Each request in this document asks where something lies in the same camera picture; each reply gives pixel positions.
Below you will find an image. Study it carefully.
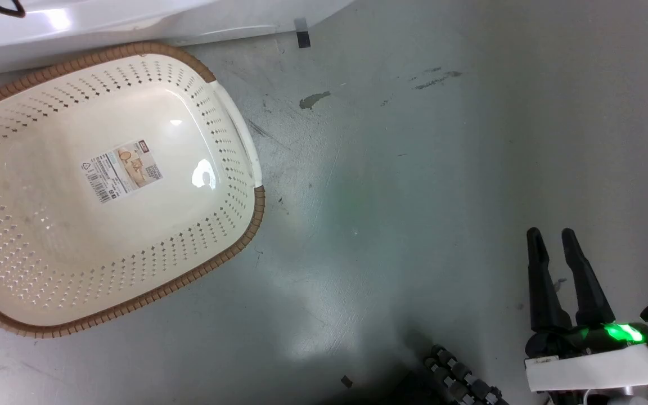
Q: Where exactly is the cream perforated laundry basket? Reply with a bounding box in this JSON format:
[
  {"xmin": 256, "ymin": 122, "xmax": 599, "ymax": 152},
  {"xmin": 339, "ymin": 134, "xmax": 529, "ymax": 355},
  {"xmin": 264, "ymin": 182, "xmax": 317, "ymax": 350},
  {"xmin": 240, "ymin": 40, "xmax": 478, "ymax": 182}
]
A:
[{"xmin": 0, "ymin": 41, "xmax": 266, "ymax": 339}]

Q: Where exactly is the black tape floor marker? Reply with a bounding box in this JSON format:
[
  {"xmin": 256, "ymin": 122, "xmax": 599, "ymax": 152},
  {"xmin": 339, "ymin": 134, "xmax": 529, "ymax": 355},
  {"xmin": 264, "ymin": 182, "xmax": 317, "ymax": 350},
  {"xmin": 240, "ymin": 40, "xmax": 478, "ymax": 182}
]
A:
[{"xmin": 294, "ymin": 18, "xmax": 312, "ymax": 49}]

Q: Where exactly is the white washing machine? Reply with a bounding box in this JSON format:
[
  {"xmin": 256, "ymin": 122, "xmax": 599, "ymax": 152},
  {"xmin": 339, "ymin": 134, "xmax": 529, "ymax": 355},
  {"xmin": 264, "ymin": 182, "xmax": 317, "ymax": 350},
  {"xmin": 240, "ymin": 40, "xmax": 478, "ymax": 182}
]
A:
[{"xmin": 0, "ymin": 0, "xmax": 353, "ymax": 78}]

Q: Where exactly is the printed paper product label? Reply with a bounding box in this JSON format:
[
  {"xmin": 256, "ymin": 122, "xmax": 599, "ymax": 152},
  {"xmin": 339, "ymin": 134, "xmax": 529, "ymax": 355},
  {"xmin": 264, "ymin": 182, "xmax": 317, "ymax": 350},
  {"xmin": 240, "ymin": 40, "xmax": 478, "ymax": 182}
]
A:
[{"xmin": 81, "ymin": 141, "xmax": 165, "ymax": 204}]

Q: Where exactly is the black roller omni wheel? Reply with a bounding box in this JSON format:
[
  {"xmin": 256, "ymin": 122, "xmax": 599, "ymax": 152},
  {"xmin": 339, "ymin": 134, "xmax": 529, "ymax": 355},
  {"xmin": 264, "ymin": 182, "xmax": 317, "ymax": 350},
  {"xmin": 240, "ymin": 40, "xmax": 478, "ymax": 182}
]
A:
[{"xmin": 423, "ymin": 345, "xmax": 509, "ymax": 405}]

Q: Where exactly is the white green-lit right gripper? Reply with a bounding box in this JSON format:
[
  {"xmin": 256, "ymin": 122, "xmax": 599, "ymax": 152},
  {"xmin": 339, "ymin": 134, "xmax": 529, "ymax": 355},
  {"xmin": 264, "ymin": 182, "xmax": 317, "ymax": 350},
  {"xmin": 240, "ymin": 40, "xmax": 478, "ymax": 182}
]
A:
[{"xmin": 524, "ymin": 227, "xmax": 648, "ymax": 393}]

